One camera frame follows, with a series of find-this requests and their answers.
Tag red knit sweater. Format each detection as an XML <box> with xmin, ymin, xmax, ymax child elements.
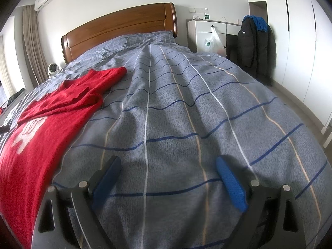
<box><xmin>1</xmin><ymin>67</ymin><xmax>127</xmax><ymax>248</ymax></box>

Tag grey plaid bed duvet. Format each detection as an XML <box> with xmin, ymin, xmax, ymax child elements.
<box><xmin>1</xmin><ymin>32</ymin><xmax>331</xmax><ymax>248</ymax></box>

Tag small white fan heater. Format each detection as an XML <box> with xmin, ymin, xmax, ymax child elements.
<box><xmin>47</xmin><ymin>63</ymin><xmax>60</xmax><ymax>78</ymax></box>

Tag black jacket on chair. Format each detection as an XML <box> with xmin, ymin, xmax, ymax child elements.
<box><xmin>227</xmin><ymin>19</ymin><xmax>276</xmax><ymax>86</ymax></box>

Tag beige curtain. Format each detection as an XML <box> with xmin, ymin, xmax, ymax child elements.
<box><xmin>22</xmin><ymin>5</ymin><xmax>48</xmax><ymax>84</ymax></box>

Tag white plastic bag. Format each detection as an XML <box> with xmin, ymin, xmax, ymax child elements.
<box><xmin>204</xmin><ymin>25</ymin><xmax>224</xmax><ymax>55</ymax></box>

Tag blue garment on chair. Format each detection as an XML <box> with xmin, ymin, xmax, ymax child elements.
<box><xmin>242</xmin><ymin>15</ymin><xmax>268</xmax><ymax>33</ymax></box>

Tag white bedside desk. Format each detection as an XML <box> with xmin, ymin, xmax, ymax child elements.
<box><xmin>187</xmin><ymin>20</ymin><xmax>241</xmax><ymax>57</ymax></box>

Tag white wardrobe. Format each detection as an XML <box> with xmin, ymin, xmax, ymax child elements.
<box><xmin>248</xmin><ymin>0</ymin><xmax>331</xmax><ymax>126</ymax></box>

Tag green water bottle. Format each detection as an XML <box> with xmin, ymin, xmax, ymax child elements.
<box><xmin>204</xmin><ymin>8</ymin><xmax>210</xmax><ymax>20</ymax></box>

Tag wooden headboard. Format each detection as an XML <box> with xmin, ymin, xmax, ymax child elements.
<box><xmin>61</xmin><ymin>2</ymin><xmax>178</xmax><ymax>63</ymax></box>

